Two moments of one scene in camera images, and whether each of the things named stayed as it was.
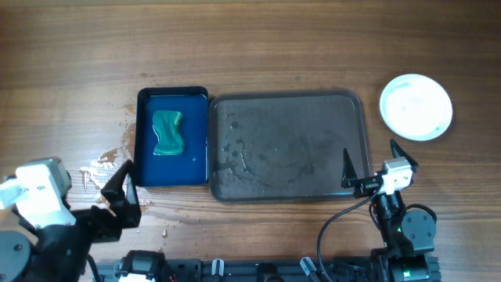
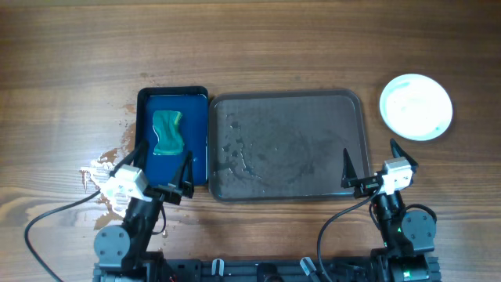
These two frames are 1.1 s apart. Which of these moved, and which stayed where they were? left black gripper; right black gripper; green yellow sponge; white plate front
Moved: left black gripper
Stayed: green yellow sponge; right black gripper; white plate front
